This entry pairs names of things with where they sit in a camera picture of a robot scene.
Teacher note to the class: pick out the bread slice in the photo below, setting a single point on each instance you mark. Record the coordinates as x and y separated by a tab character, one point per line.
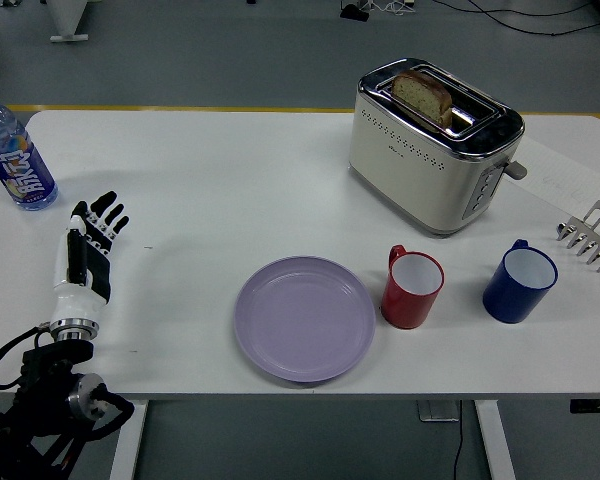
422	97

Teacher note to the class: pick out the black device on floor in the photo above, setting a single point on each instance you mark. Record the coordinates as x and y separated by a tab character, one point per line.
355	12

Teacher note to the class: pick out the black table control panel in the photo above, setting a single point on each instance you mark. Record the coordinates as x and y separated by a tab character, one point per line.
595	406

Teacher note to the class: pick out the blue mug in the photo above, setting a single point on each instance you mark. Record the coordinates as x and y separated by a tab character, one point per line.
520	285

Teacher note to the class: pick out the white paper sheet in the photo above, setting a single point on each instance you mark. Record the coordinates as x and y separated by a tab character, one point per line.
565	175

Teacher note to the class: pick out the metal toast rack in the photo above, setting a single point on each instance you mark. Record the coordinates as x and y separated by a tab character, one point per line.
592	235

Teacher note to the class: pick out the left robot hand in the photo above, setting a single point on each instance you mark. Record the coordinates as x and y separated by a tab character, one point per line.
82	280

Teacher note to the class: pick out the grey bracket under table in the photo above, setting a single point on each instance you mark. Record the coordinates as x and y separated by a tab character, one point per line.
437	411

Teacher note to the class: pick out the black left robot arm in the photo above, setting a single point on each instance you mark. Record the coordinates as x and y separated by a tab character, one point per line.
45	400

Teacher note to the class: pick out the blue-capped drink bottle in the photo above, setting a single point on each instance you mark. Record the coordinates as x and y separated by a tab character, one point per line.
17	155

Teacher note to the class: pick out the white stand base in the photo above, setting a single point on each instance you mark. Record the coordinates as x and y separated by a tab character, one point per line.
67	20

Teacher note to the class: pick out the cream toaster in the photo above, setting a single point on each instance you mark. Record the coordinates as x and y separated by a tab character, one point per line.
430	170

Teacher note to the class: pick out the purple plate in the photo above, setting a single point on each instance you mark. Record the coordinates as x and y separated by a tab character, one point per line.
305	320

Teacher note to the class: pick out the white table leg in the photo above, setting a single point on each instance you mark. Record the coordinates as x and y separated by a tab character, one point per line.
130	450
495	440

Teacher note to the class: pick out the red mug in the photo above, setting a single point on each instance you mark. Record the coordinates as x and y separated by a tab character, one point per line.
412	292

